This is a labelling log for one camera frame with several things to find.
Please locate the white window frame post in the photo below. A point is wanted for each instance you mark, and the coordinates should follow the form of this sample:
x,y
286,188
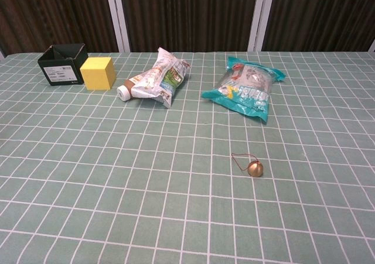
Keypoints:
x,y
259,15
118,15

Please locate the white printed snack bag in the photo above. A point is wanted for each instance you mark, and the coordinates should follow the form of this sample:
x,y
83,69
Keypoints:
x,y
159,79

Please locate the yellow cube block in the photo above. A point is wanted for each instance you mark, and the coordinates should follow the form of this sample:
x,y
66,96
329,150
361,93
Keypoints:
x,y
96,73

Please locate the dark green open cardboard box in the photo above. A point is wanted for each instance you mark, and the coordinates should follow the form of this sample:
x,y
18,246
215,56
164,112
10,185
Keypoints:
x,y
60,68

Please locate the green checkered tablecloth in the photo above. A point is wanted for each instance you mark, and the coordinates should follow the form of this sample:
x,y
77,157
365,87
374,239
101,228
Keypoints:
x,y
146,173

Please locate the teal plastic snack bag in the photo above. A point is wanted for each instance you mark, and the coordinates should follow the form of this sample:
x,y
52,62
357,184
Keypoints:
x,y
246,88

